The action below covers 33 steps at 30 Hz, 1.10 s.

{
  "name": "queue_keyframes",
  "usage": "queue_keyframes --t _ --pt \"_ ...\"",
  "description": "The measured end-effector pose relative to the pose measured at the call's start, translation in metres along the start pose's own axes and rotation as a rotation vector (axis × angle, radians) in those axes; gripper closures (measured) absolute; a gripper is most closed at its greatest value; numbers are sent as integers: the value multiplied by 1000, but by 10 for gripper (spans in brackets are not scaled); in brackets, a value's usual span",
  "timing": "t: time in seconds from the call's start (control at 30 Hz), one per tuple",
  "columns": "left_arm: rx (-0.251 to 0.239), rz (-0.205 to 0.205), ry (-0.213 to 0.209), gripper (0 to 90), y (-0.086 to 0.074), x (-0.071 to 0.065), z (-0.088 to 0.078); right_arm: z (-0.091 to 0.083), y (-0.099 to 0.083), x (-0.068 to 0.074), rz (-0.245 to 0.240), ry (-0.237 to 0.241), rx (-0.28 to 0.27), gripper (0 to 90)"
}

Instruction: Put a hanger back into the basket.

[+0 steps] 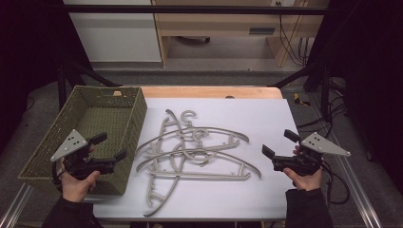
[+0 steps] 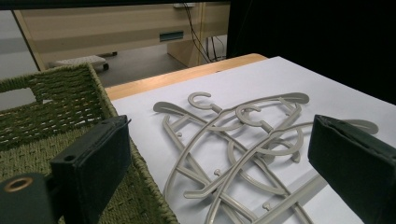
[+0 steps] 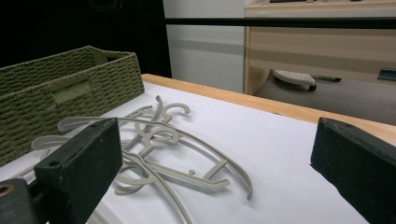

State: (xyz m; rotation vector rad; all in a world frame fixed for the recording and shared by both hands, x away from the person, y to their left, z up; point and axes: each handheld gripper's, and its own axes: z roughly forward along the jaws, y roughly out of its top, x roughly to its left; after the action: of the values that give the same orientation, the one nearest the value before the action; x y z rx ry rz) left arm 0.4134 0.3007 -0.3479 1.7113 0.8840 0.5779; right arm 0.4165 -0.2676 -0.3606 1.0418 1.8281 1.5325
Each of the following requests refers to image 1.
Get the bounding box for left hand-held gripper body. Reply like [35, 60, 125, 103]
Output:
[50, 128, 117, 181]

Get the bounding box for green woven basket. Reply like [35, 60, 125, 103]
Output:
[17, 85, 148, 196]

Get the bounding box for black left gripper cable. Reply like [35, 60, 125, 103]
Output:
[51, 161, 66, 188]

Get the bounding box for black floor cables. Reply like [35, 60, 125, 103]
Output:
[297, 77, 348, 139]

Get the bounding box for person's right hand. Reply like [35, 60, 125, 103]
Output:
[282, 166, 324, 193]

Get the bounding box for person's left hand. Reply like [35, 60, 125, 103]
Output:
[59, 159, 102, 204]

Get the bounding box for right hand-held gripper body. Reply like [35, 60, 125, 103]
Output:
[271, 131, 352, 177]

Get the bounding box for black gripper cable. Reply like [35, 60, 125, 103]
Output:
[319, 160, 352, 205]
[51, 161, 66, 188]

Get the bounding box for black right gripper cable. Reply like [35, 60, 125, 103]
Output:
[319, 160, 352, 205]

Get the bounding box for light wooden desk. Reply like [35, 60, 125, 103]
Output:
[151, 0, 331, 68]

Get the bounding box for aluminium rail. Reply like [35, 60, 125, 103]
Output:
[0, 183, 34, 228]
[328, 131, 385, 228]

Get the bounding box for white cabinet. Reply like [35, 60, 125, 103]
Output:
[62, 0, 163, 63]

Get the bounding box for black curtain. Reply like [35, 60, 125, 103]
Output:
[306, 0, 403, 191]
[0, 0, 93, 153]

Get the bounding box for black hanging cables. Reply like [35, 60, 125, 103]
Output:
[276, 1, 310, 67]

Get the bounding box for black horizontal frame bar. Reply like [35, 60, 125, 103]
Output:
[60, 4, 331, 15]

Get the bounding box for yellow and black tool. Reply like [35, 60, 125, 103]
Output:
[293, 92, 312, 107]

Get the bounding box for black metal stand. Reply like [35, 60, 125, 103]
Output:
[271, 61, 332, 120]
[56, 59, 124, 110]

